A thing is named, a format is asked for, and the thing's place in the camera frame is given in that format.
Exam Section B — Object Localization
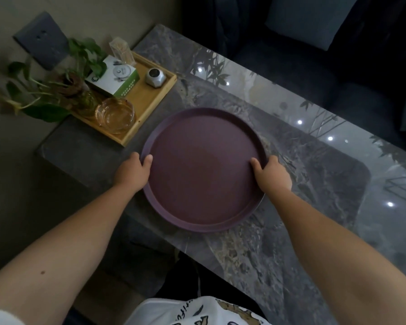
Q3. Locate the round purple serving tray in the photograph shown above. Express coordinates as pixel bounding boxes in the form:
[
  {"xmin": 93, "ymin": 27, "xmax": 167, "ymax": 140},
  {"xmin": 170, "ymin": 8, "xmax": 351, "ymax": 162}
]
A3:
[{"xmin": 140, "ymin": 107, "xmax": 269, "ymax": 233}]

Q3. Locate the rectangular wooden tray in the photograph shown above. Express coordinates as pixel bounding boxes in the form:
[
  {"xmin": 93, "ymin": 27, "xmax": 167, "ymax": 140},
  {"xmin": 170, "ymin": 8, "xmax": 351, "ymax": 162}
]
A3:
[{"xmin": 69, "ymin": 51, "xmax": 178, "ymax": 147}]

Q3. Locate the dark sofa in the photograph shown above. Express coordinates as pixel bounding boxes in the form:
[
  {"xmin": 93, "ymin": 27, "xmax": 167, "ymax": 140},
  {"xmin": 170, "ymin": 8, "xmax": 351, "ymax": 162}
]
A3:
[{"xmin": 181, "ymin": 0, "xmax": 406, "ymax": 149}]

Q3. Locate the person's right forearm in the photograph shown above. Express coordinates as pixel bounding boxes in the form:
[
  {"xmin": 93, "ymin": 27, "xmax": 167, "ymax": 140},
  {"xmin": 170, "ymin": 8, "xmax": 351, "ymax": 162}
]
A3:
[{"xmin": 265, "ymin": 186, "xmax": 406, "ymax": 325}]

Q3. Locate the person's right hand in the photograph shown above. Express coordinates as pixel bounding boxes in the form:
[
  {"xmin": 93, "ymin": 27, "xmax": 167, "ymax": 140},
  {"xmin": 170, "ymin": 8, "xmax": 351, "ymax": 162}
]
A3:
[{"xmin": 250, "ymin": 155, "xmax": 293, "ymax": 195}]

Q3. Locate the clear toothpick holder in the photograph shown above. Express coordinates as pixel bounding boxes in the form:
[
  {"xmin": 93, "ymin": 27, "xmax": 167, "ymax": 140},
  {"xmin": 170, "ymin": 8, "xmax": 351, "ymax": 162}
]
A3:
[{"xmin": 109, "ymin": 37, "xmax": 136, "ymax": 67}]

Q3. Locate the small silver call bell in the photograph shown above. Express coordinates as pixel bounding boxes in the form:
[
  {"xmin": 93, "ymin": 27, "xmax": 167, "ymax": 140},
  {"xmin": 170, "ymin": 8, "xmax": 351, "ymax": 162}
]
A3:
[{"xmin": 145, "ymin": 67, "xmax": 165, "ymax": 88}]

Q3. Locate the grey cushion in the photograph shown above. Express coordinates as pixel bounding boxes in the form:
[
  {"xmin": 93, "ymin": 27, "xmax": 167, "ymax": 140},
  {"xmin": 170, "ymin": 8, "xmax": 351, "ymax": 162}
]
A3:
[{"xmin": 265, "ymin": 0, "xmax": 360, "ymax": 51}]

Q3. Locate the person's white printed shirt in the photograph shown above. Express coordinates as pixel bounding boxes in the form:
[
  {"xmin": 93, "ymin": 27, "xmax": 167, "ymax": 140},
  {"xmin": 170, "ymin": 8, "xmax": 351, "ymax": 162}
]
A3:
[{"xmin": 125, "ymin": 296, "xmax": 274, "ymax": 325}]

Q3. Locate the green and white tissue box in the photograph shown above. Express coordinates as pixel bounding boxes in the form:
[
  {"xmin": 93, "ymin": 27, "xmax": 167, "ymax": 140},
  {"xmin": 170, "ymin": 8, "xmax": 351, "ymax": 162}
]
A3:
[{"xmin": 85, "ymin": 55, "xmax": 140, "ymax": 98}]

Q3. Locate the person's left hand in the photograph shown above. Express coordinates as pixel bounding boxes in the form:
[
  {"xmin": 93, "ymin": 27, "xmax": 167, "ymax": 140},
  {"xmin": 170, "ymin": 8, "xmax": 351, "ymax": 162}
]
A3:
[{"xmin": 113, "ymin": 152, "xmax": 154, "ymax": 192}]

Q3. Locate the clear glass ashtray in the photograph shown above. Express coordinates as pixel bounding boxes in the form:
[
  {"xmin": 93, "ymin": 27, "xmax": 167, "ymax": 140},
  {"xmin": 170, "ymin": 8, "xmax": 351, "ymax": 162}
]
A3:
[{"xmin": 95, "ymin": 97, "xmax": 136, "ymax": 135}]

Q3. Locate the green potted plant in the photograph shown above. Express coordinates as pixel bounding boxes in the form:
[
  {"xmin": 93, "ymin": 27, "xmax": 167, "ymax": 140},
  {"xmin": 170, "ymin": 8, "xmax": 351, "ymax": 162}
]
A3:
[{"xmin": 0, "ymin": 38, "xmax": 108, "ymax": 123}]

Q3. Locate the person's left forearm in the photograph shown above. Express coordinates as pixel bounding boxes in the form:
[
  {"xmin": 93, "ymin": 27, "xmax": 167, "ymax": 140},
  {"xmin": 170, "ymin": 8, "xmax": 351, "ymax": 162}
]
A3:
[{"xmin": 0, "ymin": 181, "xmax": 145, "ymax": 325}]

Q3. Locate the grey wall socket plate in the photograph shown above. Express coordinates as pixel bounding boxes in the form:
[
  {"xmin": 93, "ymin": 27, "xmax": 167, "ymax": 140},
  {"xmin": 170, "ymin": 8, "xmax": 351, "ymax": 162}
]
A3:
[{"xmin": 13, "ymin": 11, "xmax": 72, "ymax": 71}]

